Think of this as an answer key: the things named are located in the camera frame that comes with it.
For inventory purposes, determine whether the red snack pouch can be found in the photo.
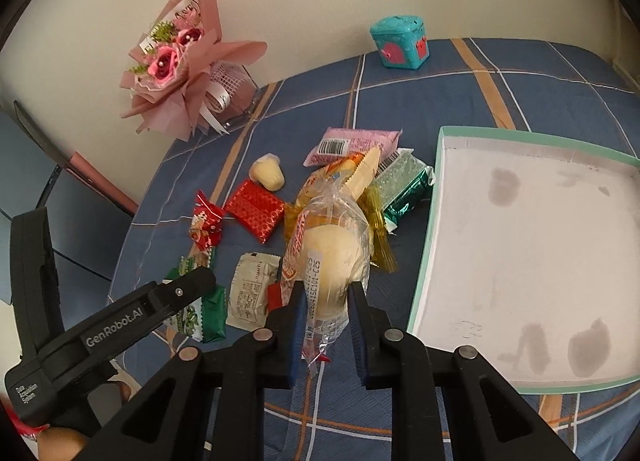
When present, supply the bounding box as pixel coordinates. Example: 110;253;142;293
267;282;283;314

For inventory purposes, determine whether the white cream snack packet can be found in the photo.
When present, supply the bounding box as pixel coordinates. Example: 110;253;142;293
226;252;281;332

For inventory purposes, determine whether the clear bag white bun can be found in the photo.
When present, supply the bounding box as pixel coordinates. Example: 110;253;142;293
280;184;371;371

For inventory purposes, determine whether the golden cake packet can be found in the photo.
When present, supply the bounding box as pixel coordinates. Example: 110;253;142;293
283;186;397;273

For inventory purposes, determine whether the green white cartoon packet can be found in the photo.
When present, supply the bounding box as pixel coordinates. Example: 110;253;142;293
163;250;228;343

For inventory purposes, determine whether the red patterned square packet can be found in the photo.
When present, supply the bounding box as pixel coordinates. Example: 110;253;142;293
224;179;285;244

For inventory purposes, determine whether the red cartoon snack packet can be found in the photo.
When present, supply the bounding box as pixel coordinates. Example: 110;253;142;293
189;190;226;252

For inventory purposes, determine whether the pale yellow jelly cup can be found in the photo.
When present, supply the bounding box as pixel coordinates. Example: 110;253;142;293
248;153;285;192

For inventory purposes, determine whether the orange cracker snack bag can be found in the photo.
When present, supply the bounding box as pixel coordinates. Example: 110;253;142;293
298;147;381;201

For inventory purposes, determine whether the green foil snack packet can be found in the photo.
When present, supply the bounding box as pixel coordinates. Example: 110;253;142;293
373;148;435;233

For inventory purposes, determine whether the pink barcode snack packet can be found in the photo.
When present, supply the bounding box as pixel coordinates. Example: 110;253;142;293
303;127;402;167

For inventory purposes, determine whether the person's left hand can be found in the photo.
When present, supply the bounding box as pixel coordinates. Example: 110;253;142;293
37;379;134;461

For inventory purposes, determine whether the blue plaid tablecloth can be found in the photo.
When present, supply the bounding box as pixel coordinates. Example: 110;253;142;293
110;38;639;460

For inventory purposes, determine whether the teal-rimmed white cardboard tray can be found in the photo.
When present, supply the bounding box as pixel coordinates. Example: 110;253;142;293
408;126;639;394

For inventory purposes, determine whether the glass vase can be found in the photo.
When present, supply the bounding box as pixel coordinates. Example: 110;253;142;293
200;61;259;135

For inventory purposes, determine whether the pink paper flower bouquet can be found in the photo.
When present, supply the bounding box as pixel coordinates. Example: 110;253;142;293
119;0;268;141

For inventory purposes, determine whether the teal box with pink hearts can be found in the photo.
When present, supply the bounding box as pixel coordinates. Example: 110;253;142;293
369;16;430;70

